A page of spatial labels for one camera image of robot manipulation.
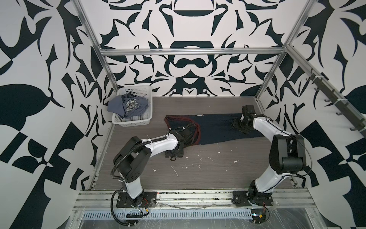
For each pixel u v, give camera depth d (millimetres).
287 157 476
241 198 740
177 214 649
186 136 739
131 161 462
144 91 1153
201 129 998
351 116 548
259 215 712
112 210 695
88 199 764
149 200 741
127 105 1021
